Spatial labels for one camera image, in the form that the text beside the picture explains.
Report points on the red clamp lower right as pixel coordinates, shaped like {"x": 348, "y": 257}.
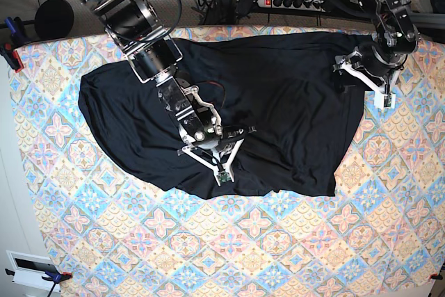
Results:
{"x": 437, "y": 276}

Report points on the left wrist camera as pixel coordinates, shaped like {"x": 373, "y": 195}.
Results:
{"x": 384, "y": 101}

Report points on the blue clamp upper left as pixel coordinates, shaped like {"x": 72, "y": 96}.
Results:
{"x": 17, "y": 30}

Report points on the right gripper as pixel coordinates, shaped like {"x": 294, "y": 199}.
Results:
{"x": 215, "y": 147}

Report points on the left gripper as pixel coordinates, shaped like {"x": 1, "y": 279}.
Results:
{"x": 369, "y": 67}

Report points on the white power strip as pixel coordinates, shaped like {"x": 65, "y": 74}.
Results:
{"x": 312, "y": 5}

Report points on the black round stool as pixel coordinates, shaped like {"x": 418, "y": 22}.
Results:
{"x": 54, "y": 19}

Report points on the blue clamp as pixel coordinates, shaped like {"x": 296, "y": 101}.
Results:
{"x": 47, "y": 281}
{"x": 17, "y": 30}

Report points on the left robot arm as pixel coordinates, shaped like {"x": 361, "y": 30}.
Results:
{"x": 393, "y": 25}

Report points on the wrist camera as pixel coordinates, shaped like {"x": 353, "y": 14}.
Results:
{"x": 223, "y": 177}
{"x": 384, "y": 101}

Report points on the patterned tablecloth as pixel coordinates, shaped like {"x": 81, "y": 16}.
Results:
{"x": 118, "y": 236}

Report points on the blue clamp lower left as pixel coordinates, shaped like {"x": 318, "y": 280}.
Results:
{"x": 47, "y": 281}

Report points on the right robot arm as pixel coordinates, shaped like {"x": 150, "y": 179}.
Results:
{"x": 153, "y": 55}

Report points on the black t-shirt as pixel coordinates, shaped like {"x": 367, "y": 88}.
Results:
{"x": 280, "y": 84}

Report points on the white floor outlet box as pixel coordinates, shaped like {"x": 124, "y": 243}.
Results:
{"x": 29, "y": 269}

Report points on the red black clamp left edge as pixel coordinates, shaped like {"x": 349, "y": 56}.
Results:
{"x": 12, "y": 57}

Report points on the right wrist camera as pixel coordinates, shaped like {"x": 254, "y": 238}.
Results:
{"x": 223, "y": 177}

